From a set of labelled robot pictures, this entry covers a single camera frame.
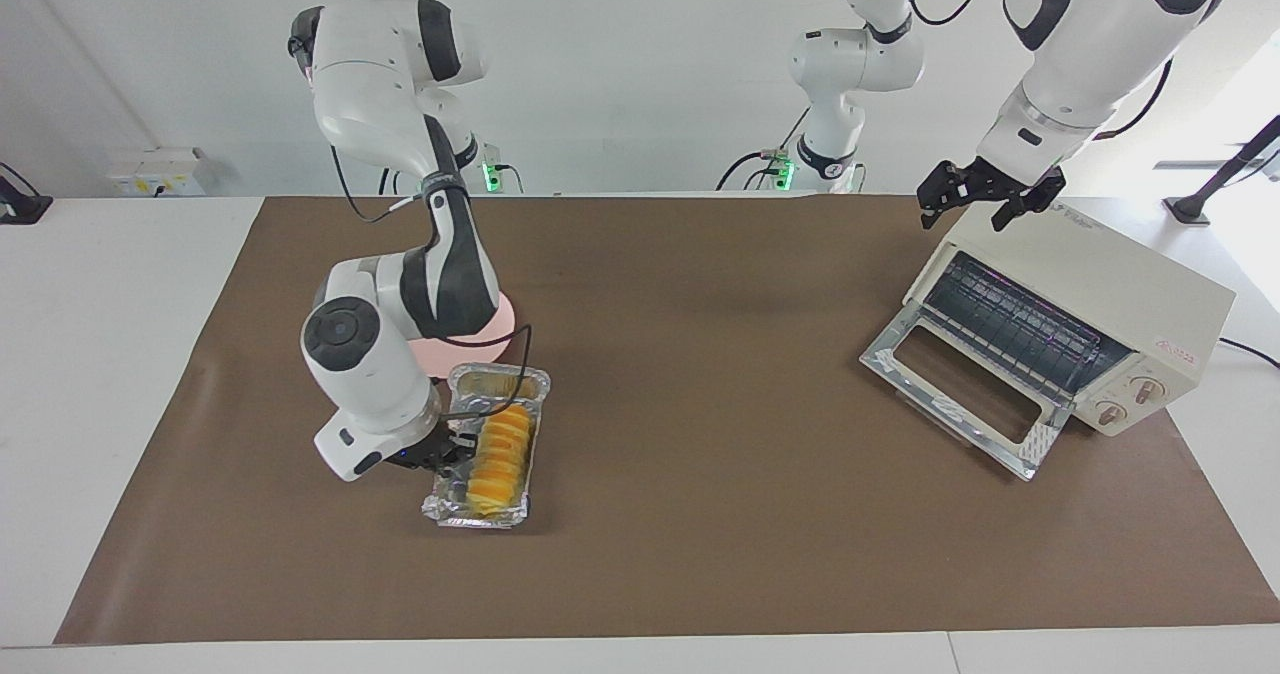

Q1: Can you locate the sliced yellow bread loaf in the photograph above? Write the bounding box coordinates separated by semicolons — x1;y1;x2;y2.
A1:
466;404;535;517

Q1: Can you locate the aluminium foil tray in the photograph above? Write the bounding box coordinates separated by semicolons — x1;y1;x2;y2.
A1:
421;362;552;529

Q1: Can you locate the cream toaster oven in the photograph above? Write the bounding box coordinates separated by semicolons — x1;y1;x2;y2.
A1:
903;194;1237;438

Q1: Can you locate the silver glass oven door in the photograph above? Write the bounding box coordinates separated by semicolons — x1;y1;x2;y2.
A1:
860;304;1073;482

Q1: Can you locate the pink round plate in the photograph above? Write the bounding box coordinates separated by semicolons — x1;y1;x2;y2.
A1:
415;292;519;380

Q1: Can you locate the black stand with pole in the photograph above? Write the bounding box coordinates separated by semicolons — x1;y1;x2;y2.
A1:
1163;114;1280;227

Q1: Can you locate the brown paper table mat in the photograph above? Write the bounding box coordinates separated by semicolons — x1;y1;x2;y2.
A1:
55;194;1280;645

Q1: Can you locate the small black stand foot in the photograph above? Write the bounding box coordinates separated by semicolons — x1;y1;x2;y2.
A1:
0;162;53;225

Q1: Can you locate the oven wire rack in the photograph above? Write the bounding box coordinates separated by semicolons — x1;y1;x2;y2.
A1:
920;252;1136;395

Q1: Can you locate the black left base cable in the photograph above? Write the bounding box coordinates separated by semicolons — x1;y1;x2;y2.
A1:
715;104;811;192

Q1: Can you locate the black oven power cable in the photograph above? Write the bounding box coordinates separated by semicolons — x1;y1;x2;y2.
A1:
1218;337;1280;370

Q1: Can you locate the white wall power socket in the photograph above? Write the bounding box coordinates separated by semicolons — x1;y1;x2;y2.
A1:
108;149;206;197

